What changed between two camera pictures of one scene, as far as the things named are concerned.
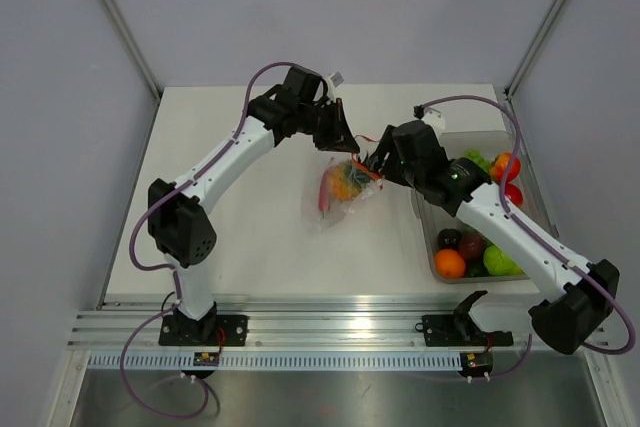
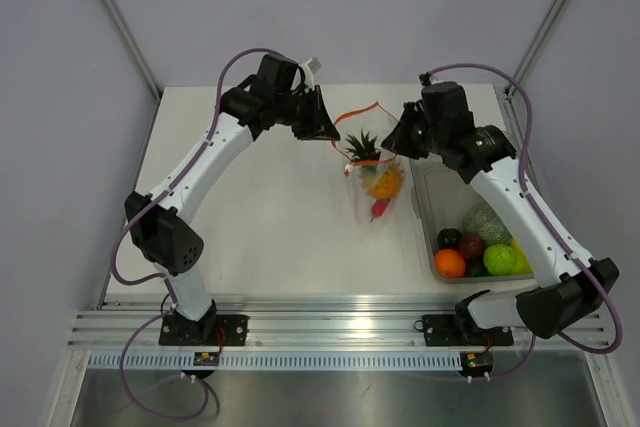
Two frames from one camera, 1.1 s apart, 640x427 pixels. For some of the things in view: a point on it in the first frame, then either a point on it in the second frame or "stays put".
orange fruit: x=450 y=263 stays put
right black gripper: x=385 y=145 → x=397 y=141
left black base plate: x=203 y=330 stays put
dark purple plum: x=448 y=239 stays put
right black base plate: x=454 y=330 stays put
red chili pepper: x=324 y=202 → x=379 y=207
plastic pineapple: x=346 y=180 → x=380 y=177
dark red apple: x=471 y=245 stays put
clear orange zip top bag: x=346 y=184 → x=378 y=173
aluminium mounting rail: x=301 y=325 stays put
